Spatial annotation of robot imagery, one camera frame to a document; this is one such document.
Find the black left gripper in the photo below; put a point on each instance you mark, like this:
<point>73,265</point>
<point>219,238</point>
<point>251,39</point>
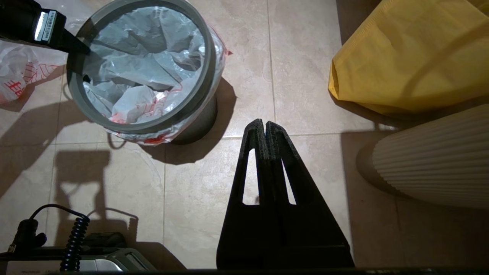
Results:
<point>17,21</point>

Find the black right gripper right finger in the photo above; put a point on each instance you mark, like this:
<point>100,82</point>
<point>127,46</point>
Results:
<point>305,236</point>

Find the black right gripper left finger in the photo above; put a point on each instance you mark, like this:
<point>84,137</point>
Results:
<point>244,236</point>

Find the white bin liner bag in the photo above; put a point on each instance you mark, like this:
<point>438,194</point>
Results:
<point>149,65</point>

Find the grey black robot base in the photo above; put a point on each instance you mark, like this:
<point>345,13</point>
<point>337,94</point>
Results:
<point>107,263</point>

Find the yellow fabric bag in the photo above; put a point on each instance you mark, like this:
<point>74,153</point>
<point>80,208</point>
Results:
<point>412,57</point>

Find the white pleated round stool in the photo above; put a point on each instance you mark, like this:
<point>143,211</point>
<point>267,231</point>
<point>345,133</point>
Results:
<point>439,164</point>

